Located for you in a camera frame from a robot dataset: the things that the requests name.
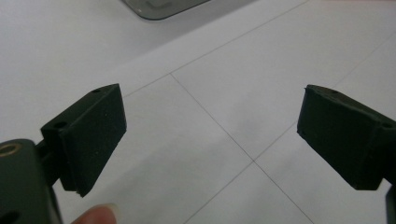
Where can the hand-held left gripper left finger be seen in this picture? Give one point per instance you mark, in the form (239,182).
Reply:
(90,137)

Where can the grey transparent plastic box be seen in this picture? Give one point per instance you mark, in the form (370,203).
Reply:
(162,7)

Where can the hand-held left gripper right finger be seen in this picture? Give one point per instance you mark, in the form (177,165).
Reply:
(342,133)

